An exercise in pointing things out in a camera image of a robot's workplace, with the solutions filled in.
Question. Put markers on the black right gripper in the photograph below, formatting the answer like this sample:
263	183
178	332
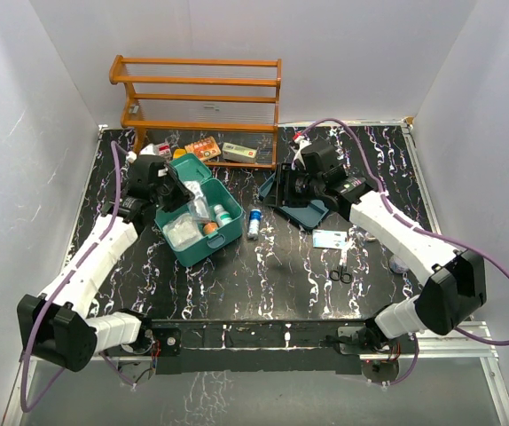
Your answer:
284	179

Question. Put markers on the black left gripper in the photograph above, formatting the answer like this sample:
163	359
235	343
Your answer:
183	193

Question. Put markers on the clear bag of swabs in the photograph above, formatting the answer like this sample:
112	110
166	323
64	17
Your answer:
198	206

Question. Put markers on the blue divided tray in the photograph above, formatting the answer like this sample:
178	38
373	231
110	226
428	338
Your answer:
309	217

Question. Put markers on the small blue-capped bottle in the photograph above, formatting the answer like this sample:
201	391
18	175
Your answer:
254	223

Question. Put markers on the white blue cotton packet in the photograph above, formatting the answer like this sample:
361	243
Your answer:
182	232

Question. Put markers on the green plastic medicine box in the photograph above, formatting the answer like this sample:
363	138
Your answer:
191	168

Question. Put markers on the brown orange-label bottle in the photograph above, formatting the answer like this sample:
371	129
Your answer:
210	228

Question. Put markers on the white green-label bottle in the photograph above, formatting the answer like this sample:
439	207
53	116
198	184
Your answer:
222	216

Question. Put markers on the black handled scissors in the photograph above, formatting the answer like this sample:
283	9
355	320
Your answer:
341	274

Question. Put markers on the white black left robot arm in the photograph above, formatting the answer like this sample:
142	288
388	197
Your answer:
55	325

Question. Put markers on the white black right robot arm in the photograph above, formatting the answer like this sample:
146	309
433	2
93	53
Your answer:
453	281

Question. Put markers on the red white medicine box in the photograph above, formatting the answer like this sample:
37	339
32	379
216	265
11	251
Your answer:
163	150

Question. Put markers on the white green medicine box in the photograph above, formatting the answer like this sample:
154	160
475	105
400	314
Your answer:
237	153

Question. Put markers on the small yellow box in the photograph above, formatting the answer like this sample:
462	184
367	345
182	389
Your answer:
179	153

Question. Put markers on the orange pill box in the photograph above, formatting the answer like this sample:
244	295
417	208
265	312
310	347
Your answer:
205	149

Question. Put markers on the small white blue card packet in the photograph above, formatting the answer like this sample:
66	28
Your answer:
326	239

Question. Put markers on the orange wooden shelf rack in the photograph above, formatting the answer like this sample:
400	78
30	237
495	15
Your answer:
230	100

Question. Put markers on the round clear container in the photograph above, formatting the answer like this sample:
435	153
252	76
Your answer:
397	265

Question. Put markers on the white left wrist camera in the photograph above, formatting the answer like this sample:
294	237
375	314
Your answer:
146	153

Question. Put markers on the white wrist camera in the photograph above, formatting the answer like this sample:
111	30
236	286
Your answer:
146	153
299	144

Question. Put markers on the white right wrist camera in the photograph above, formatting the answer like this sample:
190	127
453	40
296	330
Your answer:
299	144

